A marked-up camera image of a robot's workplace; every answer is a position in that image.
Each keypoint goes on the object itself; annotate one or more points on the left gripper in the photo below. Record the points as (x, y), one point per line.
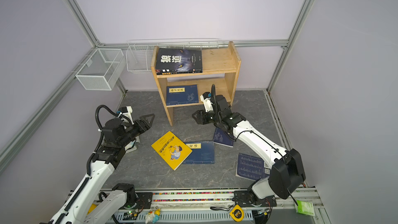
(146, 125)

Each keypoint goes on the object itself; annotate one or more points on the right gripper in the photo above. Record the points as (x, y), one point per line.
(202, 116)

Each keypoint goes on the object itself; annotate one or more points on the navy book yellow label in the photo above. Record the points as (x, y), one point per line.
(181, 95)
(222, 139)

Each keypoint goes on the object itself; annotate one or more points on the blue book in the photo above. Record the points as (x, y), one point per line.
(203, 152)

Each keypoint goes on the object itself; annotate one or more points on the yellow folder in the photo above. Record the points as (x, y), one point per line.
(172, 150)

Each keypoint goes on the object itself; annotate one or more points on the black Murphy's law book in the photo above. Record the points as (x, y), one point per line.
(159, 72)

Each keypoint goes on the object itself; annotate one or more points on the black wolf cover book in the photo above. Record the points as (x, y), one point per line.
(178, 60)

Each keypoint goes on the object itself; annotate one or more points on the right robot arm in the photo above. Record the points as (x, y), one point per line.
(286, 166)

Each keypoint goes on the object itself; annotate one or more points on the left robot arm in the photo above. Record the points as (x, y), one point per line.
(108, 153)

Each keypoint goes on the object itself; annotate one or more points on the wooden two-tier bookshelf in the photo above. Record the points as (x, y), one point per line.
(221, 67)

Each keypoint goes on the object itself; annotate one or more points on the white mesh box basket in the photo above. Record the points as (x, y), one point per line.
(102, 69)

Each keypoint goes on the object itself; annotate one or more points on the navy notebook white lines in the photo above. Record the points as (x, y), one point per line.
(251, 167)

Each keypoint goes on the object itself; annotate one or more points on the small white toy figure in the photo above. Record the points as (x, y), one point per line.
(152, 216)

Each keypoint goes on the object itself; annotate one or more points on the yellow tape measure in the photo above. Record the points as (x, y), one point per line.
(237, 213)

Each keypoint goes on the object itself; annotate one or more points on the green white packet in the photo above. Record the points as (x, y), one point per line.
(305, 208)

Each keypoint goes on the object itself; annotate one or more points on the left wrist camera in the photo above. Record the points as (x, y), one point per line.
(125, 114)

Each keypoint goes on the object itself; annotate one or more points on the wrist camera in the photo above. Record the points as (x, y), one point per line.
(125, 114)
(206, 99)

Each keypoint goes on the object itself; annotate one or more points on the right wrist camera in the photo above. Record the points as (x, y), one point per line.
(206, 99)

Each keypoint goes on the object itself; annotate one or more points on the white wire rack basket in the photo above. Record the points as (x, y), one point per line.
(140, 51)

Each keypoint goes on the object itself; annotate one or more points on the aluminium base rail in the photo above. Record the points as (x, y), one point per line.
(192, 196)

